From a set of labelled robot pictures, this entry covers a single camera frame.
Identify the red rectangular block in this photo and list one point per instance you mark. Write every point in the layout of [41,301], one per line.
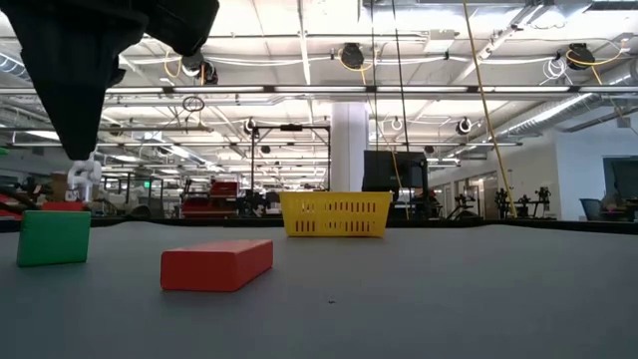
[214,266]

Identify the white building column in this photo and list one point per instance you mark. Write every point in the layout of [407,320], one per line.
[349,149]

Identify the yellow plastic basket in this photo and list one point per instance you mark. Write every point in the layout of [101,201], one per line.
[334,214]

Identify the black robot rig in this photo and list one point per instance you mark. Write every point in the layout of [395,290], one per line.
[523,202]

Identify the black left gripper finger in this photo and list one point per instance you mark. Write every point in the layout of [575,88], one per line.
[75,114]

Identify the dark wall screen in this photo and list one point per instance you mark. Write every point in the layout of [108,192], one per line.
[623,177]

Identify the silver ventilation duct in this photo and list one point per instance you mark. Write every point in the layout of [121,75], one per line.
[10,65]
[573,107]

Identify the black monitor on stand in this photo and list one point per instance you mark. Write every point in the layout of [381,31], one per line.
[389,169]

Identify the red tool cart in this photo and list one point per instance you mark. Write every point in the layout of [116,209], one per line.
[224,189]

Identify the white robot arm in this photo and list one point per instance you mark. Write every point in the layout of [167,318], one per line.
[85,177]

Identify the small green cube block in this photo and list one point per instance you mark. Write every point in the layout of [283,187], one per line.
[54,239]

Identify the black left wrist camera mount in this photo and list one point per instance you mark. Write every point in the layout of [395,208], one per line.
[184,25]

